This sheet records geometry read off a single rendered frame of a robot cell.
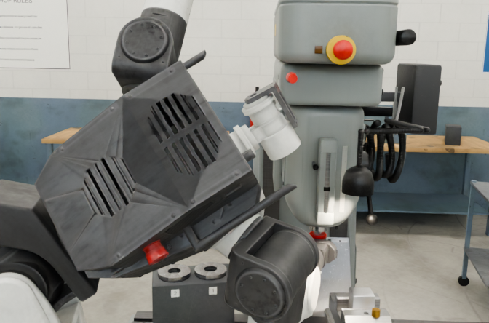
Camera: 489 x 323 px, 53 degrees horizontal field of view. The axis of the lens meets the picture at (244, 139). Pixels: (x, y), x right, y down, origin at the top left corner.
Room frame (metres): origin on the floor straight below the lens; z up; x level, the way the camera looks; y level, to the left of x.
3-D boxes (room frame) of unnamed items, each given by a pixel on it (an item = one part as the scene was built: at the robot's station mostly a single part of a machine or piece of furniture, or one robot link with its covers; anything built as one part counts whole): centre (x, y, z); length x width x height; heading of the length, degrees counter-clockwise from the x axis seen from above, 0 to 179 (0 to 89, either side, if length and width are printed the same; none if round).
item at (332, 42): (1.04, -0.20, 1.76); 0.06 x 0.02 x 0.06; 88
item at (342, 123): (1.27, -0.21, 1.47); 0.21 x 0.19 x 0.32; 88
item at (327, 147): (1.16, -0.20, 1.44); 0.04 x 0.04 x 0.21; 88
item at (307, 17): (1.28, -0.21, 1.81); 0.47 x 0.26 x 0.16; 178
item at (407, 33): (1.30, -0.35, 1.79); 0.45 x 0.04 x 0.04; 178
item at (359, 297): (1.27, -0.33, 1.07); 0.06 x 0.05 x 0.06; 91
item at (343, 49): (1.02, -0.20, 1.76); 0.04 x 0.03 x 0.04; 88
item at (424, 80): (1.56, -0.55, 1.62); 0.20 x 0.09 x 0.21; 178
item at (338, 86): (1.31, -0.21, 1.68); 0.34 x 0.24 x 0.10; 178
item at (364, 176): (1.09, -0.26, 1.47); 0.07 x 0.07 x 0.06
